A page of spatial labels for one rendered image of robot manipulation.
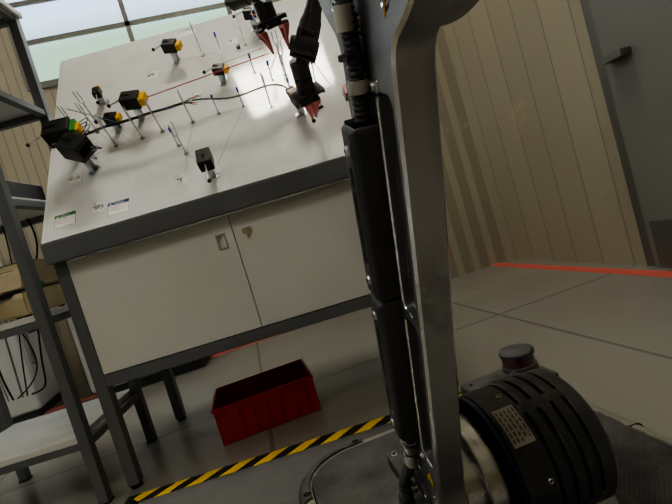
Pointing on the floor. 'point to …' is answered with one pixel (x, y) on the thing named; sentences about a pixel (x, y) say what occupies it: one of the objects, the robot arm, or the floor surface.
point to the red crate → (264, 401)
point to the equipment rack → (30, 443)
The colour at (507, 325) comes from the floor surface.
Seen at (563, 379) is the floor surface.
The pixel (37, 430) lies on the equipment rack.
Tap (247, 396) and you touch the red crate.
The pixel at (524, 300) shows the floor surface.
